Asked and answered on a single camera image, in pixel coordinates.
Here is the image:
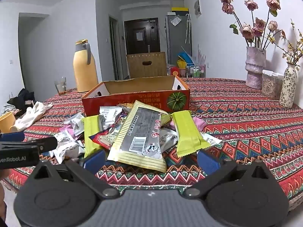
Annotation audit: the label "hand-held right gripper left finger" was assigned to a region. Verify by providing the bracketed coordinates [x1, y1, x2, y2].
[31, 149, 120, 199]

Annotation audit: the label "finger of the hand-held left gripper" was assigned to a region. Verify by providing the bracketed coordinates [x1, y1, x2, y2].
[0, 132, 25, 143]
[24, 136, 58, 154]

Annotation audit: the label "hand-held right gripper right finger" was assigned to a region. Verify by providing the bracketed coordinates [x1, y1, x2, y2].
[183, 149, 273, 199]

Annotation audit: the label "pile of small snack packets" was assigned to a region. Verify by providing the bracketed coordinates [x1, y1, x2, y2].
[48, 100, 223, 165]

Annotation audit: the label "green snack packet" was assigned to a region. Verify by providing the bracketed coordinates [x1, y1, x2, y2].
[81, 115, 105, 159]
[171, 110, 211, 158]

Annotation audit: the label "pink snack packet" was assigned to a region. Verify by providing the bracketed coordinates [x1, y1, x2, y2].
[192, 116, 207, 131]

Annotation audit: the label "large striped yellow snack packet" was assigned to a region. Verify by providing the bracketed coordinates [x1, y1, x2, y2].
[107, 100, 167, 173]

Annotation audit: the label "red cardboard box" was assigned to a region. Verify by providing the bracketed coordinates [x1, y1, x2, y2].
[82, 75, 190, 117]

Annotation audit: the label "person's left forearm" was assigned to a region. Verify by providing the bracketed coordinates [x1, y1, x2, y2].
[0, 169, 9, 215]

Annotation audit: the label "yellow cup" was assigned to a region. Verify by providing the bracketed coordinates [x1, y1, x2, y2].
[0, 111, 16, 133]

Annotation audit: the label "white cloth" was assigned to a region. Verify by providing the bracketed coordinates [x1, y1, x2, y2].
[14, 101, 54, 131]

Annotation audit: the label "dark clothing pile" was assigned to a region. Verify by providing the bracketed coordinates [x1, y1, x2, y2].
[7, 88, 36, 114]

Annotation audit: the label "glass cup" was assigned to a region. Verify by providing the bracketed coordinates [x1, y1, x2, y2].
[54, 77, 67, 96]

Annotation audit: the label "yellow thermos jug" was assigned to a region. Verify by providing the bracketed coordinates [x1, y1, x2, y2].
[73, 39, 98, 93]

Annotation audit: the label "clear container of seeds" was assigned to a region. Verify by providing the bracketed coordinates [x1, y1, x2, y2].
[262, 69, 284, 100]

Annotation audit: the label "brown cardboard box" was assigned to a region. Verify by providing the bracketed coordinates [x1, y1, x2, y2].
[126, 52, 167, 79]

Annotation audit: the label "pink ceramic vase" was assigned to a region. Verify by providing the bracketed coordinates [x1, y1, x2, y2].
[245, 46, 267, 89]

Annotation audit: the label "blue plastic dustpan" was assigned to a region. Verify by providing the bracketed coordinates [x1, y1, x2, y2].
[178, 50, 193, 64]

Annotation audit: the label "floral patterned vase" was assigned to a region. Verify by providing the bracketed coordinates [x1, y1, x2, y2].
[279, 65, 297, 108]

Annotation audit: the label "grey interior door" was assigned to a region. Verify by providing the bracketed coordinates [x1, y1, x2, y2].
[109, 16, 119, 79]

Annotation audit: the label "grey refrigerator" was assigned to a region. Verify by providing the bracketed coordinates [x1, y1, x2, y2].
[165, 13, 192, 64]

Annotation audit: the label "white folded umbrella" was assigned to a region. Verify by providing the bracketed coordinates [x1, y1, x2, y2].
[185, 14, 191, 44]

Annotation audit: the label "dark entrance door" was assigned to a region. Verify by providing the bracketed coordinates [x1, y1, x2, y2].
[124, 18, 159, 55]

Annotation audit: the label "dried pink roses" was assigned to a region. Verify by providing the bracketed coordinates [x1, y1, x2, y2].
[219, 0, 286, 51]

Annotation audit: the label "yellow flower branches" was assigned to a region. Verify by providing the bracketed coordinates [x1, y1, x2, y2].
[269, 19, 303, 70]

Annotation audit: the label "wire rack with bottles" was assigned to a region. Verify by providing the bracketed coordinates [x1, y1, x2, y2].
[186, 64, 206, 78]

